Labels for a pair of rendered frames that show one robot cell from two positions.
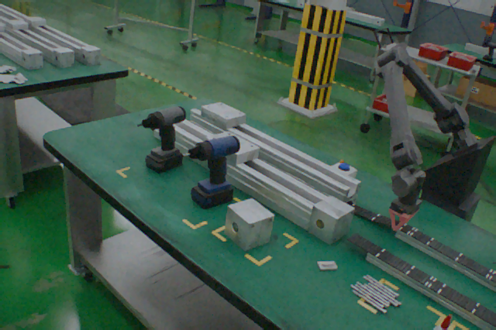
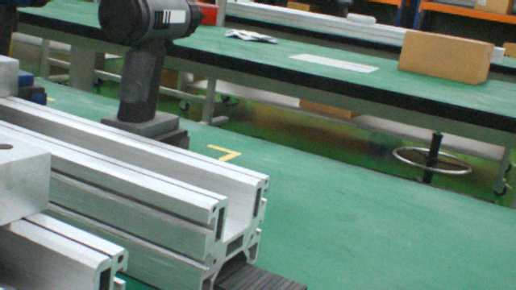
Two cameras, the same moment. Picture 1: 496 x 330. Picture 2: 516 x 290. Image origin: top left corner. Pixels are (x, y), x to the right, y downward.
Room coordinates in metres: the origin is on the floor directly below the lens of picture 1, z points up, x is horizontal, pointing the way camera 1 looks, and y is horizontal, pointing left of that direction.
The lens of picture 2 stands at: (2.12, 0.27, 1.03)
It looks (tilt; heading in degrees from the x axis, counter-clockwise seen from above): 16 degrees down; 165
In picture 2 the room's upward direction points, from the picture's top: 9 degrees clockwise
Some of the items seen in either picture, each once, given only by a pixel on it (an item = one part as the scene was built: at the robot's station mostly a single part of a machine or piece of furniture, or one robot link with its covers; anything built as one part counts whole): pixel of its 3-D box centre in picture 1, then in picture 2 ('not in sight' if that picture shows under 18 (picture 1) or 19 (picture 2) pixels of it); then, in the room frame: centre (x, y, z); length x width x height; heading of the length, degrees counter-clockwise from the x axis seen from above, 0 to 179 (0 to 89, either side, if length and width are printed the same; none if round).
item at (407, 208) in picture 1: (408, 196); not in sight; (1.21, -0.51, 0.92); 0.10 x 0.07 x 0.07; 140
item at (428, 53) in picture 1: (418, 91); not in sight; (4.24, -1.54, 0.50); 1.03 x 0.55 x 1.01; 63
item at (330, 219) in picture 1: (332, 218); not in sight; (1.17, -0.28, 0.83); 0.12 x 0.09 x 0.10; 140
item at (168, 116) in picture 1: (159, 140); (159, 80); (1.40, 0.32, 0.89); 0.20 x 0.08 x 0.22; 145
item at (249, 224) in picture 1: (252, 223); not in sight; (1.08, -0.03, 0.83); 0.11 x 0.10 x 0.10; 132
